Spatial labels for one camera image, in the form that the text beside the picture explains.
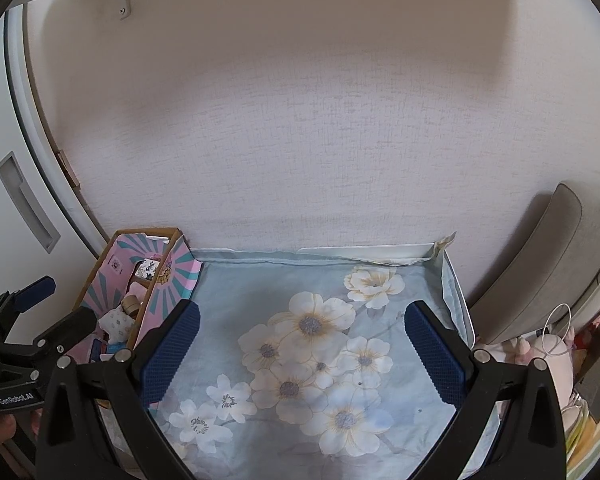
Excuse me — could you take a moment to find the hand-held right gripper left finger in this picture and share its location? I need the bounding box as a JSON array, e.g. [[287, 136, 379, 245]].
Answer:
[[35, 299, 216, 480]]

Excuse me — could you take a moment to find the grey chair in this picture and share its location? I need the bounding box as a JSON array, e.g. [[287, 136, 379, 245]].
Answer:
[[467, 182, 600, 346]]

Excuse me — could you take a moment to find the white wardrobe door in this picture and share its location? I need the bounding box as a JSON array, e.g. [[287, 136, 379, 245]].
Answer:
[[0, 2, 111, 311]]

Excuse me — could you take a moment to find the white cable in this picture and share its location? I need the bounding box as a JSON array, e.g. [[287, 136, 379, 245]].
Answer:
[[540, 302, 573, 361]]

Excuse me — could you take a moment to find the pink striped cardboard box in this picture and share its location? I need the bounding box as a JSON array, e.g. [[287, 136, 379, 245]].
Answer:
[[75, 229, 203, 366]]

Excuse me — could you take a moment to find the small white printed packet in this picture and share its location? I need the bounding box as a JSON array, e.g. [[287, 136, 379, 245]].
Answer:
[[135, 259, 162, 281]]

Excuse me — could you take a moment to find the grey recessed door handle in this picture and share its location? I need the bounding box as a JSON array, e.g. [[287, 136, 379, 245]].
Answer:
[[0, 152, 61, 253]]

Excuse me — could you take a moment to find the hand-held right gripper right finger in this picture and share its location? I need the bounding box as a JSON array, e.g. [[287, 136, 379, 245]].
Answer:
[[404, 300, 567, 480]]

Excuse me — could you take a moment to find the pink plush toy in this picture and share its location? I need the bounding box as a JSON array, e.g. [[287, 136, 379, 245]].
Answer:
[[480, 327, 581, 411]]

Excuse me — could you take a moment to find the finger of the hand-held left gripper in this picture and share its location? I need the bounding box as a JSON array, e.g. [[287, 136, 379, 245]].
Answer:
[[12, 276, 57, 313], [35, 306, 97, 356]]

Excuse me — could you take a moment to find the wooden block on wall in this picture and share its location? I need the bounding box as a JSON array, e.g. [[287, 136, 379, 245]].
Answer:
[[55, 149, 83, 188]]

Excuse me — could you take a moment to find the light blue floral blanket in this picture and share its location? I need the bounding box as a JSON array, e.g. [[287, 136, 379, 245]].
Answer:
[[105, 255, 501, 480]]

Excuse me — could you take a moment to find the light blue mattress pad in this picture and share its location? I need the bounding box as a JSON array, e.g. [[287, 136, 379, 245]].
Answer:
[[190, 232, 476, 348]]

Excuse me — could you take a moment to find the blue and white carton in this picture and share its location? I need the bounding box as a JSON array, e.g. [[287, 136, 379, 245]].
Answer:
[[90, 339, 126, 361]]

